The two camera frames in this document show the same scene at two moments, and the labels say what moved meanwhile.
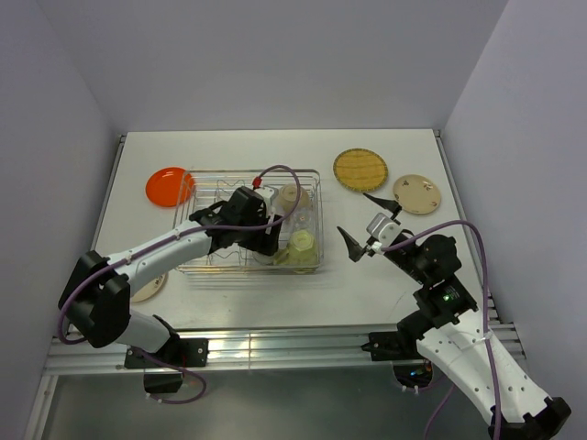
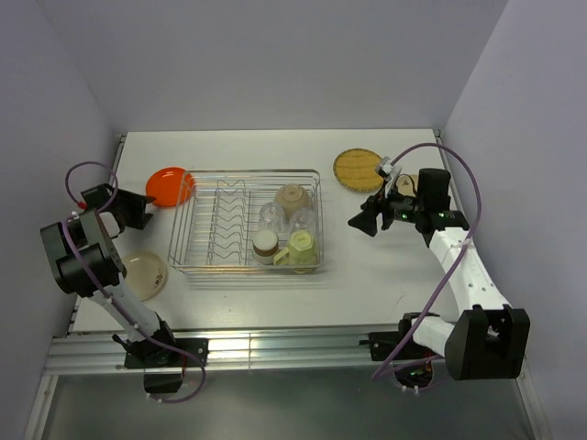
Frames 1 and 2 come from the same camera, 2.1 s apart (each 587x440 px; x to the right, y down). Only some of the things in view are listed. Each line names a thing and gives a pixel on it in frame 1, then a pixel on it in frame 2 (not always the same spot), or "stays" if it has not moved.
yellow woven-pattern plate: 360,170 stays
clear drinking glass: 302,219 stays
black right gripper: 353,247 -> 366,220
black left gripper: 264,243 -> 138,203
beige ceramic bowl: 287,198 stays
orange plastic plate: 170,186 stays
